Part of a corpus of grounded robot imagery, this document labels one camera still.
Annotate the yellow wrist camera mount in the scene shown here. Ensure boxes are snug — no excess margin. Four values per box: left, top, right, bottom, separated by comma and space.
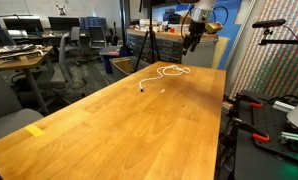
204, 22, 224, 34

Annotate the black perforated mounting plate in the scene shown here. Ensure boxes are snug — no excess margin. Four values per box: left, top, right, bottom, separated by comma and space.
235, 89, 298, 165

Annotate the black tripod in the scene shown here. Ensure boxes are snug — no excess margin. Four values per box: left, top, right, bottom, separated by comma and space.
134, 0, 162, 73

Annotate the small gray drone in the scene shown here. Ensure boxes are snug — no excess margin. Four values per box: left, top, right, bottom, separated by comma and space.
55, 4, 69, 16

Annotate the dark mesh office chair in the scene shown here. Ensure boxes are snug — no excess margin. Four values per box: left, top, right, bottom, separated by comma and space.
87, 25, 107, 49

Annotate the black clamp orange handle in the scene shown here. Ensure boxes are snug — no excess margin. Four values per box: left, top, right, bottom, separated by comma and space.
234, 93, 266, 118
230, 118, 271, 144

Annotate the white cord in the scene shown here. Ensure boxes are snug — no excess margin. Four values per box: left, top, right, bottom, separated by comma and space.
28, 48, 45, 58

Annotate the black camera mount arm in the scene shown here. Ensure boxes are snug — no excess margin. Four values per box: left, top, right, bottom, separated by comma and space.
258, 28, 298, 50

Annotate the flat dark keyboard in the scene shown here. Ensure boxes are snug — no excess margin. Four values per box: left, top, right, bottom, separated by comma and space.
0, 43, 37, 55

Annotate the black equipment case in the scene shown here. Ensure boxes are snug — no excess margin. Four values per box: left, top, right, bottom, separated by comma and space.
162, 9, 182, 25

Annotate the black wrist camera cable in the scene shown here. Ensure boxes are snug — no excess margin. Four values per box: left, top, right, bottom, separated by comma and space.
179, 3, 229, 42

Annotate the aluminum extrusion bar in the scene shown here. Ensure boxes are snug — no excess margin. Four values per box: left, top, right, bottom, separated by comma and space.
272, 99, 297, 114
280, 131, 298, 145

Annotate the gray padded chair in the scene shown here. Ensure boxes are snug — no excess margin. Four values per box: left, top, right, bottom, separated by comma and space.
0, 59, 45, 145

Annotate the multicolour patterned panel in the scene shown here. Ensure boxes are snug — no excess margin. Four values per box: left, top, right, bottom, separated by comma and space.
229, 0, 298, 101

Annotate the yellow tape piece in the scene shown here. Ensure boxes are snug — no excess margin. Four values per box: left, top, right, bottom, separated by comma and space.
24, 123, 46, 138

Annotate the blue partition panel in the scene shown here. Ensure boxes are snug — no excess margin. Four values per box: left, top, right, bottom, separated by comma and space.
152, 0, 243, 71

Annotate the cardboard sheet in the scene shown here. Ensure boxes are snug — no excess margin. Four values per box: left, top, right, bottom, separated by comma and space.
112, 57, 134, 75

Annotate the dark side table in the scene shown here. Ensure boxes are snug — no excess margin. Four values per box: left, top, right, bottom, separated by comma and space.
98, 45, 124, 75

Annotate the gray swivel office chair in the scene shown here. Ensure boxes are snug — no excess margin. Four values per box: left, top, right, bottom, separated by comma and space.
35, 32, 88, 101

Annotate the white rope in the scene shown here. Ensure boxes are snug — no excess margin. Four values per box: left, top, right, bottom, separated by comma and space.
138, 64, 192, 93

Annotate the thick black base cable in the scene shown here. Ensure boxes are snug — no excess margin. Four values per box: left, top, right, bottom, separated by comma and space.
268, 94, 298, 104

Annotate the black vertical pole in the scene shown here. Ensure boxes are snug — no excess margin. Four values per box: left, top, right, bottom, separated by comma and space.
119, 0, 127, 48

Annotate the tan foam board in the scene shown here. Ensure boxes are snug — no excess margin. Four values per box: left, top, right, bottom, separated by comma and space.
211, 36, 231, 71

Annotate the small gray chair back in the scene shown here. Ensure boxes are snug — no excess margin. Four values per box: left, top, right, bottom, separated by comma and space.
69, 26, 82, 51

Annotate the wooden office desk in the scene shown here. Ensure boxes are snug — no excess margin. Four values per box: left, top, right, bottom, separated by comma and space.
0, 45, 55, 117

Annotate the white container stack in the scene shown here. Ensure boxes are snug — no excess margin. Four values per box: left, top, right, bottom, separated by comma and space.
138, 18, 161, 33

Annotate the white tray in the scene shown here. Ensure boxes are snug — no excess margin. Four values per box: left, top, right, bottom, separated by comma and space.
168, 23, 191, 35

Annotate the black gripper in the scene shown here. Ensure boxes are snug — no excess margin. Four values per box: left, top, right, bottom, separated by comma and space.
182, 21, 207, 56

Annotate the gray plastic bin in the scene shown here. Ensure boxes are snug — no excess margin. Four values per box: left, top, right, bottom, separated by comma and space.
109, 55, 151, 82

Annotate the black stereo camera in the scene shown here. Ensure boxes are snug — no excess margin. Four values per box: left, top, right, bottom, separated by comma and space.
251, 18, 287, 29

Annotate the blue lit monitor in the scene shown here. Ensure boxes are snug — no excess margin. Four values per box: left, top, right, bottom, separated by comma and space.
79, 17, 108, 32

